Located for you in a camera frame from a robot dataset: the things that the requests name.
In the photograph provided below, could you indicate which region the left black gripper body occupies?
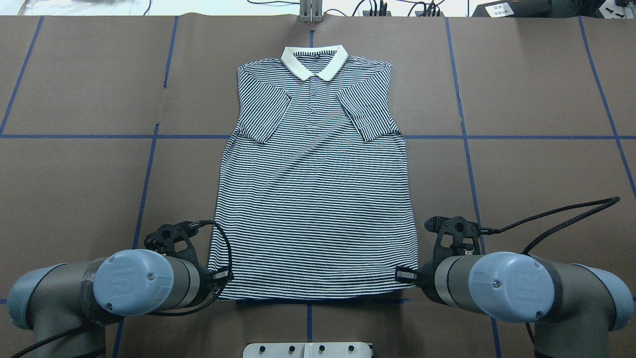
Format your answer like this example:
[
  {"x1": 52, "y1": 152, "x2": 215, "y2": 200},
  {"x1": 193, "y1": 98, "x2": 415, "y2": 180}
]
[{"x1": 145, "y1": 222, "x2": 220, "y2": 304}]

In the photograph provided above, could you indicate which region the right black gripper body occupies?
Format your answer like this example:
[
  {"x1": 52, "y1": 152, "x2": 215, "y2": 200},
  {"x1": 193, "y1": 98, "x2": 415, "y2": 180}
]
[{"x1": 415, "y1": 216, "x2": 481, "y2": 294}]

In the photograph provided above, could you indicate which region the striped polo shirt white collar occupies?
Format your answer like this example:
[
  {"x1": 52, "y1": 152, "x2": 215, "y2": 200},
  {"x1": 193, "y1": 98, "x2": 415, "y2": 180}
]
[{"x1": 208, "y1": 45, "x2": 418, "y2": 300}]

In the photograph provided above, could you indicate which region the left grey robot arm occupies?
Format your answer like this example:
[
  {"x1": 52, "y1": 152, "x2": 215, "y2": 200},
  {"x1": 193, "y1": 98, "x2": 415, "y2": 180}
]
[{"x1": 6, "y1": 220, "x2": 233, "y2": 358}]

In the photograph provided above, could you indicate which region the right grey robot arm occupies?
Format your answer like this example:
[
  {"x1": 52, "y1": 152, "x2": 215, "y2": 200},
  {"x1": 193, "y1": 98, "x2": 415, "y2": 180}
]
[{"x1": 395, "y1": 217, "x2": 635, "y2": 358}]

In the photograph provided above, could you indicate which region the black box with label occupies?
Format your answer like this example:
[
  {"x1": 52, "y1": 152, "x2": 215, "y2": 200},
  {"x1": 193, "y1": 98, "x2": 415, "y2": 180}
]
[{"x1": 470, "y1": 0, "x2": 552, "y2": 18}]

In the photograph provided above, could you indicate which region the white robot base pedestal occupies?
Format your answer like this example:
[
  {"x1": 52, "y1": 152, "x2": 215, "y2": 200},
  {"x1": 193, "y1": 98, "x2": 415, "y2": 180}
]
[{"x1": 242, "y1": 342, "x2": 375, "y2": 358}]

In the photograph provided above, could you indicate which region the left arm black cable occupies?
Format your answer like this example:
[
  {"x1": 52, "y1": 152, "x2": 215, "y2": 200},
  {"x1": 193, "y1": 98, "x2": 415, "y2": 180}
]
[{"x1": 10, "y1": 220, "x2": 234, "y2": 358}]

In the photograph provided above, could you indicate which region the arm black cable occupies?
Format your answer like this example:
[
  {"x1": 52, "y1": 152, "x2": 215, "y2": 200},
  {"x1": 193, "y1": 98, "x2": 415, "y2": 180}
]
[
  {"x1": 10, "y1": 220, "x2": 234, "y2": 358},
  {"x1": 477, "y1": 197, "x2": 622, "y2": 255}
]

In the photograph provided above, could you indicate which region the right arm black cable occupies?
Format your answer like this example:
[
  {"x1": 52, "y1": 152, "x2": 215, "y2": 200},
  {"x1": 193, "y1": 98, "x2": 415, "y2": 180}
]
[{"x1": 477, "y1": 197, "x2": 622, "y2": 255}]

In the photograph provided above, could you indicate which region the aluminium frame post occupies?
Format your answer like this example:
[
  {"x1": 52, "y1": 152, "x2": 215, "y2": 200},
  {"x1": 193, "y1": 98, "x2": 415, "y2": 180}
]
[{"x1": 298, "y1": 0, "x2": 324, "y2": 23}]

